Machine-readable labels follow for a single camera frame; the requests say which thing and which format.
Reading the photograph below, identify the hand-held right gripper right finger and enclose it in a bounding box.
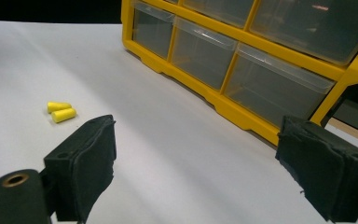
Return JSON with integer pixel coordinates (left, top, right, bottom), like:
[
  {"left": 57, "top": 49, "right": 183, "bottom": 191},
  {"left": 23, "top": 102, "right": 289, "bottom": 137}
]
[{"left": 275, "top": 115, "right": 358, "bottom": 224}]

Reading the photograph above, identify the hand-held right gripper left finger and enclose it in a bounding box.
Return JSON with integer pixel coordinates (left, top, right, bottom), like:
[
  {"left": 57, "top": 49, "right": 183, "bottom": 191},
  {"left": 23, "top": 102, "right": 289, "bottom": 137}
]
[{"left": 43, "top": 114, "right": 117, "bottom": 224}]

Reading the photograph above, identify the yellow foam earplug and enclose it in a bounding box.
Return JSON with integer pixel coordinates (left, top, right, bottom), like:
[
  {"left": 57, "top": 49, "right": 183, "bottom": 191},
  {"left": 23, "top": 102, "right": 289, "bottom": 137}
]
[
  {"left": 50, "top": 107, "right": 77, "bottom": 124},
  {"left": 47, "top": 101, "right": 73, "bottom": 114}
]

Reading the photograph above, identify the yellow drawer organizer cabinet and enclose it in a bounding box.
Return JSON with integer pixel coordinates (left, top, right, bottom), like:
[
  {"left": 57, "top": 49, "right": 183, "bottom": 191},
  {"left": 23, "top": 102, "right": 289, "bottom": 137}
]
[{"left": 120, "top": 0, "right": 358, "bottom": 147}]

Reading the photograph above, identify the clear plastic drawer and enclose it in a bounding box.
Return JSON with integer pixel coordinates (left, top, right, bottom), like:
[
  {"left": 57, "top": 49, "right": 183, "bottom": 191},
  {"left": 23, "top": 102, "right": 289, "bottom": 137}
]
[
  {"left": 131, "top": 0, "right": 175, "bottom": 60},
  {"left": 171, "top": 17, "right": 239, "bottom": 91},
  {"left": 180, "top": 0, "right": 255, "bottom": 29},
  {"left": 223, "top": 42, "right": 337, "bottom": 129},
  {"left": 249, "top": 0, "right": 358, "bottom": 67}
]

